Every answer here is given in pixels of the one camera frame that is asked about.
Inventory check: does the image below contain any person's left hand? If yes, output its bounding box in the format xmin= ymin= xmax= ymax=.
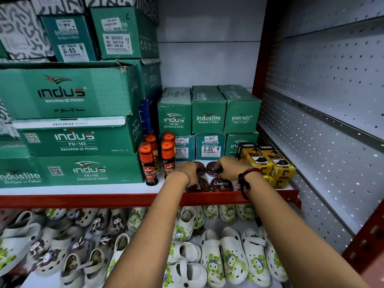
xmin=170 ymin=161 xmax=200 ymax=187

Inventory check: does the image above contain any grey perforated rack panel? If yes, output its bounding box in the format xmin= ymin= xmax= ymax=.
xmin=257 ymin=0 xmax=384 ymax=254

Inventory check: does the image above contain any red metal rack upright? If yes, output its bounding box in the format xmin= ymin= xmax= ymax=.
xmin=341 ymin=200 xmax=384 ymax=275
xmin=251 ymin=0 xmax=286 ymax=100

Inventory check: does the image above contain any pile of white printed clogs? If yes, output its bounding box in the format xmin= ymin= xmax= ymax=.
xmin=0 ymin=205 xmax=289 ymax=288

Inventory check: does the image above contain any red and black thread bracelet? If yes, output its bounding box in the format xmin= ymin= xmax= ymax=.
xmin=238 ymin=167 xmax=263 ymax=201

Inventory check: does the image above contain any stack of large green shoeboxes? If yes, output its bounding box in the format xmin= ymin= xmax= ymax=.
xmin=0 ymin=6 xmax=163 ymax=189

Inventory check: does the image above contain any dark brown shoe polish tin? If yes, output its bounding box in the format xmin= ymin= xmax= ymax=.
xmin=206 ymin=161 xmax=224 ymax=177
xmin=209 ymin=177 xmax=234 ymax=192
xmin=186 ymin=177 xmax=210 ymax=193
xmin=192 ymin=161 xmax=206 ymax=177

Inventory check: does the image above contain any person's right hand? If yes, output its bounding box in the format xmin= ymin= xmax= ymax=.
xmin=214 ymin=156 xmax=256 ymax=181

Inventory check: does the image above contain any blue shoebox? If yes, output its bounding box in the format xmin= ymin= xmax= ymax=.
xmin=139 ymin=88 xmax=163 ymax=135

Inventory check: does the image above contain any person's left forearm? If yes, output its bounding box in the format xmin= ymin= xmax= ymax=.
xmin=103 ymin=174 xmax=191 ymax=288

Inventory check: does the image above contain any red and white metal shelf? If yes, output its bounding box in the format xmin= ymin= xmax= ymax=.
xmin=0 ymin=159 xmax=302 ymax=210

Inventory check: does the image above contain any stack of small green shoeboxes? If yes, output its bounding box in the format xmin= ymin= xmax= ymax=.
xmin=157 ymin=84 xmax=263 ymax=162

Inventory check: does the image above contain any yellow and black polish box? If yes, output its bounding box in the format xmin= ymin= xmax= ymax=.
xmin=260 ymin=146 xmax=297 ymax=181
xmin=237 ymin=143 xmax=274 ymax=176
xmin=263 ymin=175 xmax=289 ymax=189

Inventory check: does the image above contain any silver beaded bracelet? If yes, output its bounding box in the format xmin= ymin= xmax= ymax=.
xmin=169 ymin=168 xmax=192 ymax=187

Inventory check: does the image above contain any person's right forearm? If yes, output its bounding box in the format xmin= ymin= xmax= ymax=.
xmin=244 ymin=171 xmax=370 ymax=288

